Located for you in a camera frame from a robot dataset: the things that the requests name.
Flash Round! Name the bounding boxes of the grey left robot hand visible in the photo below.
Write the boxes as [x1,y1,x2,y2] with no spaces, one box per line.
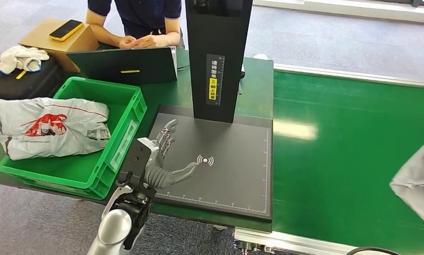
[144,118,199,190]

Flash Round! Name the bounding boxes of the white mailer bag red print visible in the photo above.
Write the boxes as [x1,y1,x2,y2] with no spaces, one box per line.
[389,133,424,233]
[0,97,111,161]

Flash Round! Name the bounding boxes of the black weighing device platform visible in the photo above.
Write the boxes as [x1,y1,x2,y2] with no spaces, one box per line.
[147,104,274,223]

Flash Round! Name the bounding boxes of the green plastic basket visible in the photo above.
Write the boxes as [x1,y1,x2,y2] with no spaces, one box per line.
[0,76,148,201]

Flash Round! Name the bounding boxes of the black weighing device column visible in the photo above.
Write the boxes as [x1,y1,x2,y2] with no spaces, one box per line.
[184,0,254,124]

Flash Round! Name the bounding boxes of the black laptop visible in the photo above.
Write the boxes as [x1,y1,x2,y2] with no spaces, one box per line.
[66,46,179,85]

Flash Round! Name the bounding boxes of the person's left hand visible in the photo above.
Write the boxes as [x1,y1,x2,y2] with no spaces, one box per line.
[131,34,164,49]

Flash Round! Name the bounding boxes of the person's hand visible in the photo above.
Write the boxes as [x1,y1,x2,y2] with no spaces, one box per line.
[118,35,137,49]
[131,34,164,49]

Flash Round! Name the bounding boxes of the person's right hand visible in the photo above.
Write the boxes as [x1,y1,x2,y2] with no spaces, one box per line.
[118,35,137,49]

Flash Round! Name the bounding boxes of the brown cardboard box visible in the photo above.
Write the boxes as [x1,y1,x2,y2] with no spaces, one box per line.
[19,18,100,73]

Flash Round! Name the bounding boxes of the black hard case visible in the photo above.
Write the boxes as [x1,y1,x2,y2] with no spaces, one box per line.
[0,56,63,100]

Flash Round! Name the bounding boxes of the phone in yellow case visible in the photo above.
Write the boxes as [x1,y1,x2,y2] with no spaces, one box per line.
[48,19,84,41]

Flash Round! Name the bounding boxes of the green conveyor belt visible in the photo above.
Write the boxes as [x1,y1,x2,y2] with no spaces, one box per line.
[273,70,424,255]

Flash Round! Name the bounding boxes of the white work gloves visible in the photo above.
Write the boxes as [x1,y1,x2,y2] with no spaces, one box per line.
[0,45,50,75]

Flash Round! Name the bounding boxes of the white floor ledge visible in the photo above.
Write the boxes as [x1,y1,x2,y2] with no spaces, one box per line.
[253,0,424,24]

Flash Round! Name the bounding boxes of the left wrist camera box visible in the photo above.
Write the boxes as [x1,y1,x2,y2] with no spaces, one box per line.
[117,137,160,187]

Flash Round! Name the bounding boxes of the aluminium conveyor side rail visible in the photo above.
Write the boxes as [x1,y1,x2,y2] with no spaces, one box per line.
[273,63,424,89]
[234,227,392,255]

